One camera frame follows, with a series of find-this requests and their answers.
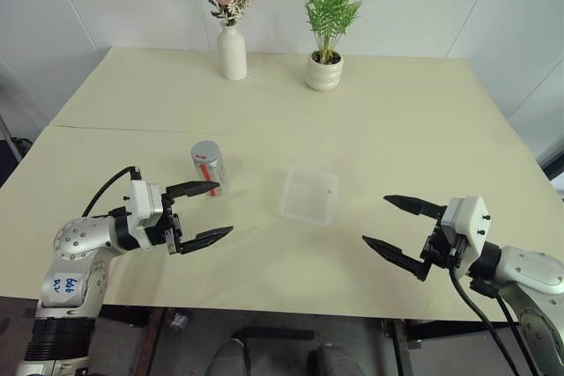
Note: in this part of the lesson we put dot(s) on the white ribbed plant pot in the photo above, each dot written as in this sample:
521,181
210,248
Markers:
324,74

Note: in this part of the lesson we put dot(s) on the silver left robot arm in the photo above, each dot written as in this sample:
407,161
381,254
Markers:
75,239

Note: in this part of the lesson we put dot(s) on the black equipment stand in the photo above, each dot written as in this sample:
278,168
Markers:
11,164

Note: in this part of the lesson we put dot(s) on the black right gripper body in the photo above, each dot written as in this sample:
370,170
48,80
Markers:
443,250

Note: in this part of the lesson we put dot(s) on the dark grey rounded shape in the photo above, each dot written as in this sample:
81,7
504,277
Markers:
227,360
333,362

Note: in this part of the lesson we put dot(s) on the small shiny metal fitting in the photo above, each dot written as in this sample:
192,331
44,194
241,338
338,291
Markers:
179,322

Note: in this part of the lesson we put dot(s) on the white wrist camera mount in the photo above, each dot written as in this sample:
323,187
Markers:
137,200
469,222

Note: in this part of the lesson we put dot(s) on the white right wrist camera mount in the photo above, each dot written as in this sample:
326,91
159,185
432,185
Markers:
469,222

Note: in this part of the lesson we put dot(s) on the white label with blue writing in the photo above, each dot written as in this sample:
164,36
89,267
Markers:
66,285

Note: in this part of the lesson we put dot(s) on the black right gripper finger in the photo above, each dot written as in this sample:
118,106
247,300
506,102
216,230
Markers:
405,259
418,206

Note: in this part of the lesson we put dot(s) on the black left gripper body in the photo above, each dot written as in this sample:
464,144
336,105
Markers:
174,230

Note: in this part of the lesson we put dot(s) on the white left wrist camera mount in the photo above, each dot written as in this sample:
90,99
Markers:
137,200

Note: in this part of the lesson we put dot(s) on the grey jar with red tape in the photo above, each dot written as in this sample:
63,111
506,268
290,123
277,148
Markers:
211,173

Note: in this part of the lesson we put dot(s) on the white ceramic vase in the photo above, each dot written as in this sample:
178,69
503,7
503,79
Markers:
232,54

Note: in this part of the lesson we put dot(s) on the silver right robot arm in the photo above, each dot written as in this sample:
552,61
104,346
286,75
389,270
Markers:
533,270

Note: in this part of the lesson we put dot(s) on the rust brown metal beam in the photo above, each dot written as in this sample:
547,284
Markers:
150,345

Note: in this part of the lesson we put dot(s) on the clear plastic container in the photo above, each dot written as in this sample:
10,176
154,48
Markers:
308,197

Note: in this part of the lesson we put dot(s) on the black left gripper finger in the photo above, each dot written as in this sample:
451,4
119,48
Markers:
191,189
202,240

